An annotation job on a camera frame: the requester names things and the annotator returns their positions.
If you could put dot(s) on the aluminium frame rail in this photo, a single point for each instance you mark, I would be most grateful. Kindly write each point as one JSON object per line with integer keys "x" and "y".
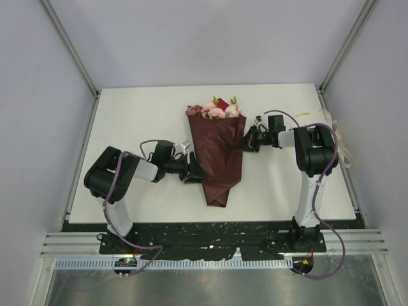
{"x": 82, "y": 244}

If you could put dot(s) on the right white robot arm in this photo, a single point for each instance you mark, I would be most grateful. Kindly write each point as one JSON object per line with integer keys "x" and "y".
{"x": 316, "y": 154}

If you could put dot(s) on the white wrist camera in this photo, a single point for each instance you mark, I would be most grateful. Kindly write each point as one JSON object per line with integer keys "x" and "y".
{"x": 184, "y": 146}
{"x": 259, "y": 121}

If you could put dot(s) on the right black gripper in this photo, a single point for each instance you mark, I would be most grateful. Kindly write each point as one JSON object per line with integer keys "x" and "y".
{"x": 248, "y": 143}

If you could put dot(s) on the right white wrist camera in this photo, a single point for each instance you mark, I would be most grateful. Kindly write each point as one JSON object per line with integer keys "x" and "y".
{"x": 259, "y": 121}

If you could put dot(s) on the red wrapping paper sheet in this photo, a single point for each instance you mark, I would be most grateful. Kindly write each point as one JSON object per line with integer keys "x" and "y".
{"x": 213, "y": 141}

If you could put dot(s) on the left aluminium corner post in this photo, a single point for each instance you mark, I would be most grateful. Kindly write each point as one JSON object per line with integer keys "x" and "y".
{"x": 68, "y": 44}

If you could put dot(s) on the dusty pink flower stem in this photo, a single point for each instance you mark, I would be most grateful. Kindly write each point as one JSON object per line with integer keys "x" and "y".
{"x": 193, "y": 110}

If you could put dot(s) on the aluminium corner post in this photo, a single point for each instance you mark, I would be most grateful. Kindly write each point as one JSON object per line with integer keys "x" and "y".
{"x": 357, "y": 26}
{"x": 68, "y": 44}

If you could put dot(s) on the right aluminium corner post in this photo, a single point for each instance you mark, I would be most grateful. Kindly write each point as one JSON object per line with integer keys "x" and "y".
{"x": 357, "y": 26}

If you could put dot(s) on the white slotted cable duct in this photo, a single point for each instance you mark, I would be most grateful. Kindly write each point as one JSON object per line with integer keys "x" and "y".
{"x": 185, "y": 264}

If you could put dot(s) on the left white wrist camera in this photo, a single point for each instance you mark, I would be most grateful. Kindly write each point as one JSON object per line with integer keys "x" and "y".
{"x": 184, "y": 146}

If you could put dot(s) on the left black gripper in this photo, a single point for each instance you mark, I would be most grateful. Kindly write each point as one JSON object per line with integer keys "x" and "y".
{"x": 197, "y": 173}

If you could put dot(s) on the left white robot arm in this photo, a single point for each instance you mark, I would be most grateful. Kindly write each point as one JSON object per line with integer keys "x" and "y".
{"x": 110, "y": 177}

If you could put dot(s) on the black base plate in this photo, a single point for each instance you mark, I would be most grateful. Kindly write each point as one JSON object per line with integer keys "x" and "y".
{"x": 211, "y": 241}

